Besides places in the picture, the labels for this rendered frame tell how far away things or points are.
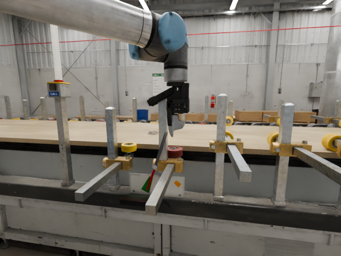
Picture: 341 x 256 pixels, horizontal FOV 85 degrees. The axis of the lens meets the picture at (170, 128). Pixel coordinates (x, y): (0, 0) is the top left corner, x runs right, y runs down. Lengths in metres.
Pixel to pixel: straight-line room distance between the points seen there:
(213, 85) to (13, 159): 7.16
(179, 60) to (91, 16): 0.33
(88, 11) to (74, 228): 1.42
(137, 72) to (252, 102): 4.88
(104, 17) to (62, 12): 0.08
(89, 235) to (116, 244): 0.21
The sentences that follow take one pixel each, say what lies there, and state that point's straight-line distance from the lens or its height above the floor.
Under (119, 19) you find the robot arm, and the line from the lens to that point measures 0.49.
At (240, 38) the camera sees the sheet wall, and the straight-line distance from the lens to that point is 8.40.
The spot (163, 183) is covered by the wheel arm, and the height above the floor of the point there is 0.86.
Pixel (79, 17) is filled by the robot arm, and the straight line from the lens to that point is 0.48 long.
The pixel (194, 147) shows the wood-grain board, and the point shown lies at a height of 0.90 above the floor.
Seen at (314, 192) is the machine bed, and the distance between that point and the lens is 1.25.
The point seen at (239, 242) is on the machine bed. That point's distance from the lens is 1.36.
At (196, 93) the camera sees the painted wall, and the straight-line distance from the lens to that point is 7.89.
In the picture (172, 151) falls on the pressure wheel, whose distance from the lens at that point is 0.87.
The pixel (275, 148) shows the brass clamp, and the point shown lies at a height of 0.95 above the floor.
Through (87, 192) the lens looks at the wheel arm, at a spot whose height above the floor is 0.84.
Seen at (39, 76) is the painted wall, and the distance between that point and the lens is 10.60.
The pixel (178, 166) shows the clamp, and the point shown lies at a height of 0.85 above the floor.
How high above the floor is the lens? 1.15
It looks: 9 degrees down
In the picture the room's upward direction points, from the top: straight up
